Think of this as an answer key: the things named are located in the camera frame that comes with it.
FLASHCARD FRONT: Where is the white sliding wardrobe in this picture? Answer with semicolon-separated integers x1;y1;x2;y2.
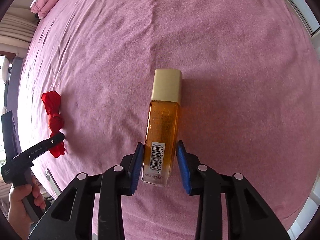
288;0;319;37

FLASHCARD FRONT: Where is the white smartphone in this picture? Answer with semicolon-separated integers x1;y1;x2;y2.
46;168;62;197

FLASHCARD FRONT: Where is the beige curtain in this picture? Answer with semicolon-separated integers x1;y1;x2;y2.
1;12;37;57

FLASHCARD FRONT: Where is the orange liquid bottle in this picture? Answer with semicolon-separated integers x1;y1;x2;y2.
142;69;182;186

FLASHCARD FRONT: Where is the person's left hand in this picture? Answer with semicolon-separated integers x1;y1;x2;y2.
8;176;46;239

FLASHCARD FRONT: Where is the pink bed sheet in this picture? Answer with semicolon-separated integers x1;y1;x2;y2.
17;0;319;239

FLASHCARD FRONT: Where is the red knotted rope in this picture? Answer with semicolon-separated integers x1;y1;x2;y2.
41;90;66;158

